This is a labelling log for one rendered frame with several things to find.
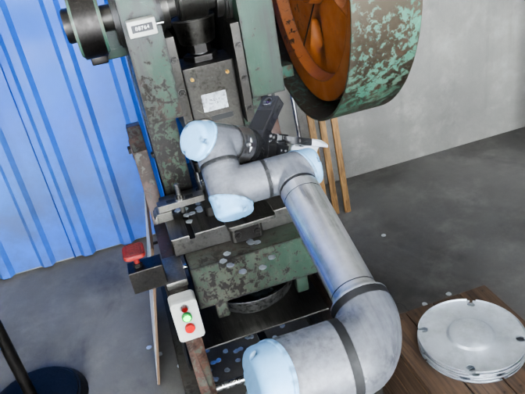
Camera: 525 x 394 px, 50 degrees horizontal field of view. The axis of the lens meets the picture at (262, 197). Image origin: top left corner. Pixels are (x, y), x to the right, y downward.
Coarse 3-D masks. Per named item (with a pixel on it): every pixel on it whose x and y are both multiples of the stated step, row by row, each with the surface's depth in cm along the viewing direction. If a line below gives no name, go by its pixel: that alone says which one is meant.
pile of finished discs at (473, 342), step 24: (432, 312) 168; (456, 312) 166; (480, 312) 165; (504, 312) 163; (432, 336) 159; (456, 336) 157; (480, 336) 156; (504, 336) 155; (432, 360) 154; (456, 360) 151; (480, 360) 149; (504, 360) 148
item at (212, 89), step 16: (192, 64) 156; (208, 64) 153; (224, 64) 155; (192, 80) 153; (208, 80) 155; (224, 80) 156; (192, 96) 156; (208, 96) 157; (224, 96) 158; (192, 112) 158; (208, 112) 159; (224, 112) 160; (240, 112) 162
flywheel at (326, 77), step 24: (288, 0) 187; (312, 0) 158; (336, 0) 150; (288, 24) 188; (312, 24) 173; (336, 24) 154; (288, 48) 190; (312, 48) 177; (336, 48) 159; (312, 72) 176; (336, 72) 154; (336, 96) 159
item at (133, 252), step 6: (126, 246) 156; (132, 246) 156; (138, 246) 155; (126, 252) 154; (132, 252) 153; (138, 252) 153; (144, 252) 153; (126, 258) 151; (132, 258) 152; (138, 258) 152
